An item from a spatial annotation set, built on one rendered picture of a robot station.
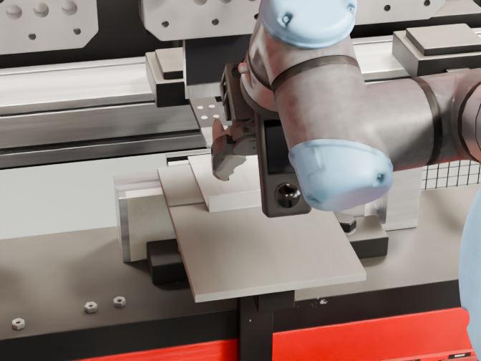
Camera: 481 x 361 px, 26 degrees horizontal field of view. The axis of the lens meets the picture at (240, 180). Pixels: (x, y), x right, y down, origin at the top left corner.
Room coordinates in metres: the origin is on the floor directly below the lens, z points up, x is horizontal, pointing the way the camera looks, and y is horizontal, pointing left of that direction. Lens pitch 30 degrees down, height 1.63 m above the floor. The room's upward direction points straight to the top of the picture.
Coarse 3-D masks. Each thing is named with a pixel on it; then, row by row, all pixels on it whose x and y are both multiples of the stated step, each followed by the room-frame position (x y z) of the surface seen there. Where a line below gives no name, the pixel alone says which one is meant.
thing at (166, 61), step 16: (176, 48) 1.38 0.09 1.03; (160, 64) 1.32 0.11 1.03; (176, 64) 1.32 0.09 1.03; (160, 80) 1.30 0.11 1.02; (176, 80) 1.30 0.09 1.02; (160, 96) 1.29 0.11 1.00; (176, 96) 1.29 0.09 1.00; (208, 112) 1.23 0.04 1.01; (208, 128) 1.19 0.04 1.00; (208, 144) 1.15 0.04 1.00
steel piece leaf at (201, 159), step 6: (192, 156) 1.12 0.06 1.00; (198, 156) 1.12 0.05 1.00; (204, 156) 1.12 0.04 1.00; (210, 156) 1.12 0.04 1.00; (246, 156) 1.12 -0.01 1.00; (252, 156) 1.12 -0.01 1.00; (192, 162) 1.11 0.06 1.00; (198, 162) 1.11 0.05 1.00; (204, 162) 1.11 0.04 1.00; (210, 162) 1.11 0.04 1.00
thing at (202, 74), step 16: (192, 48) 1.11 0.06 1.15; (208, 48) 1.12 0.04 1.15; (224, 48) 1.12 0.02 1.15; (240, 48) 1.13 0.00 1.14; (192, 64) 1.11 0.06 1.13; (208, 64) 1.12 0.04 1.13; (224, 64) 1.12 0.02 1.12; (192, 80) 1.11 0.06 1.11; (208, 80) 1.12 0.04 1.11; (192, 96) 1.12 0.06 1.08; (208, 96) 1.13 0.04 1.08
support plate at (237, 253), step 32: (192, 192) 1.04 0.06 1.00; (192, 224) 0.97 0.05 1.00; (224, 224) 0.97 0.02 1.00; (256, 224) 0.97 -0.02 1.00; (288, 224) 0.97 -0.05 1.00; (320, 224) 0.97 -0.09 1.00; (192, 256) 0.91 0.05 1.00; (224, 256) 0.91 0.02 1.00; (256, 256) 0.91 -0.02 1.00; (288, 256) 0.91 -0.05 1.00; (320, 256) 0.91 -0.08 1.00; (352, 256) 0.91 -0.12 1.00; (192, 288) 0.85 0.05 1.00; (224, 288) 0.85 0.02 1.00; (256, 288) 0.85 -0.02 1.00; (288, 288) 0.86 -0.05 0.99
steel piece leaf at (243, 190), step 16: (256, 160) 1.11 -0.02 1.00; (208, 176) 1.07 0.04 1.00; (240, 176) 1.07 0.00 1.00; (256, 176) 1.07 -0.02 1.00; (208, 192) 1.03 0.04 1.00; (224, 192) 1.03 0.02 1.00; (240, 192) 1.00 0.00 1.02; (256, 192) 1.01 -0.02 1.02; (208, 208) 1.00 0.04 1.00; (224, 208) 1.00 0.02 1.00
